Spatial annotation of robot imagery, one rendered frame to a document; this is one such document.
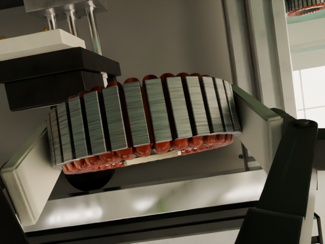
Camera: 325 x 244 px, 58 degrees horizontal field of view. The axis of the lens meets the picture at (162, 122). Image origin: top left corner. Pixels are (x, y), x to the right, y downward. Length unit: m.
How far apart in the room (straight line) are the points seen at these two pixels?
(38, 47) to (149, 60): 0.23
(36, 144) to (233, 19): 0.28
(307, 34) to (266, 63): 6.94
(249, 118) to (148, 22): 0.31
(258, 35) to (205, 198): 0.16
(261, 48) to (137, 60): 0.21
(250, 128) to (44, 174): 0.11
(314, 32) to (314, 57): 0.52
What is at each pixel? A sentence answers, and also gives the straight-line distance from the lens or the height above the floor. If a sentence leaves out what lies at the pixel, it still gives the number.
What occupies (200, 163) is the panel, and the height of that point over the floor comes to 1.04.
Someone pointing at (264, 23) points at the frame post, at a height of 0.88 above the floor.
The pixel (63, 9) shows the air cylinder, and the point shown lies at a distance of 0.34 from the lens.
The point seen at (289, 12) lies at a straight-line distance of 0.87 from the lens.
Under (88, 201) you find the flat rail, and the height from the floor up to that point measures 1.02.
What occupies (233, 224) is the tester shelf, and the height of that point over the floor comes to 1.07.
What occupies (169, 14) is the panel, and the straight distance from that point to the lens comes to 0.44.
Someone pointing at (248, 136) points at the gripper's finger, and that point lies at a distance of 0.16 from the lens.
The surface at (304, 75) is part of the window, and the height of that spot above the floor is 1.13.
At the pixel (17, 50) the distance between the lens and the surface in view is 0.23.
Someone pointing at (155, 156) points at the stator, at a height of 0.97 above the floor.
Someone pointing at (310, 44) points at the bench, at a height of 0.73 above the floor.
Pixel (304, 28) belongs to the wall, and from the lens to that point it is 7.21.
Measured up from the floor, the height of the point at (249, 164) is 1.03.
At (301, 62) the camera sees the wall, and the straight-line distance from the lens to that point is 7.11.
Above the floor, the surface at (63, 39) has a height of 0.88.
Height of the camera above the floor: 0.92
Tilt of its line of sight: 6 degrees up
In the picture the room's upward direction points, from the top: 170 degrees clockwise
